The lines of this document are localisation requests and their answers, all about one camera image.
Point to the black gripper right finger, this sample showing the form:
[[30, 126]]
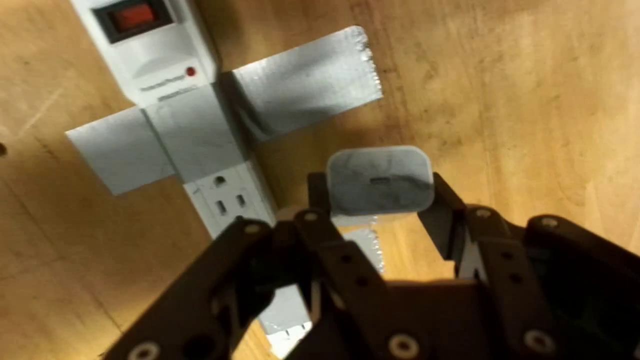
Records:
[[532, 286]]

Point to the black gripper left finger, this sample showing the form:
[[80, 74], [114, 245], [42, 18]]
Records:
[[267, 292]]

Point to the white charger head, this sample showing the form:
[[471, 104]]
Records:
[[380, 179]]

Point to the white power strip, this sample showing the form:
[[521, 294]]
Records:
[[156, 57]]

